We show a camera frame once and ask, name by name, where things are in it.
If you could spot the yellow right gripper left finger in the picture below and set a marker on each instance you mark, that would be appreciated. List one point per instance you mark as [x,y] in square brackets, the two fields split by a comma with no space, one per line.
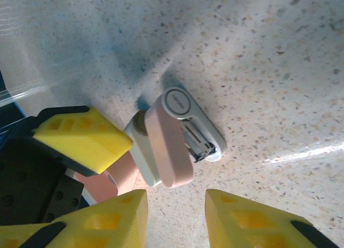
[107,226]

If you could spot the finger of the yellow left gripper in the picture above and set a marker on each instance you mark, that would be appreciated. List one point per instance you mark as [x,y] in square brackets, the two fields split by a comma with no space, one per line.
[88,140]

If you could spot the pink white mini stapler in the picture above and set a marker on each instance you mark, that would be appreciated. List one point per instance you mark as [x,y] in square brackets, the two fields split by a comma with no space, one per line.
[172,140]

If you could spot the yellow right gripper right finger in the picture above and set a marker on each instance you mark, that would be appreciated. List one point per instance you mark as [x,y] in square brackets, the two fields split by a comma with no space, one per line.
[255,226]

